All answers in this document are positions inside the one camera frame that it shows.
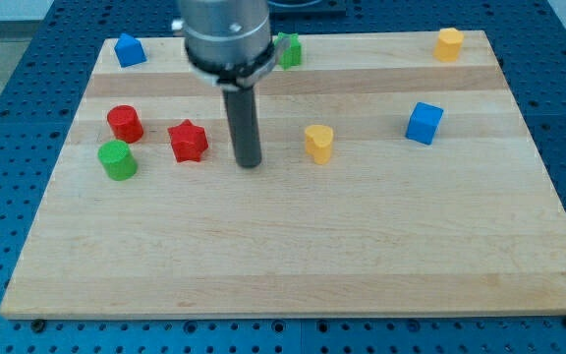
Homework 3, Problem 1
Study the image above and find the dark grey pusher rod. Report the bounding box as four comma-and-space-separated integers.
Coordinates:
223, 88, 262, 168

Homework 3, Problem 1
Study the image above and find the red star block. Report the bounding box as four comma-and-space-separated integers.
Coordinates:
167, 119, 208, 163

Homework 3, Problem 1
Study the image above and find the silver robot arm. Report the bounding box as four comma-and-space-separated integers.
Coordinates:
172, 0, 291, 168

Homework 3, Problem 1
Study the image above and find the green star block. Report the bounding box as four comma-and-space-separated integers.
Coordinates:
274, 32, 303, 70

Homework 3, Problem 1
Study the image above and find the yellow heart block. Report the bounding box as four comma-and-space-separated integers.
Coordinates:
304, 125, 334, 165

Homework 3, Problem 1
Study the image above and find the red cylinder block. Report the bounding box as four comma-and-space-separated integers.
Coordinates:
107, 105, 144, 144

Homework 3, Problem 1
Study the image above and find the blue house-shaped block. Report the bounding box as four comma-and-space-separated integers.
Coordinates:
114, 33, 146, 68

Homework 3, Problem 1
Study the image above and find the green cylinder block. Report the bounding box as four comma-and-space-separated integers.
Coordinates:
97, 140, 138, 181

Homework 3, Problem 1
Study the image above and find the blue cube block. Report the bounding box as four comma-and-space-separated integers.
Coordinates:
405, 102, 444, 146

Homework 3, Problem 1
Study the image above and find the yellow hexagon block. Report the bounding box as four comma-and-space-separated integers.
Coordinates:
432, 28, 465, 62

